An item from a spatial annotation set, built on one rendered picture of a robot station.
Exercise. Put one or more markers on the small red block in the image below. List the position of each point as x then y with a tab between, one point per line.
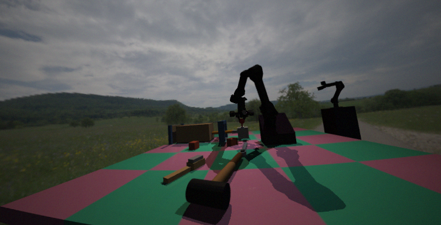
193	145
232	141

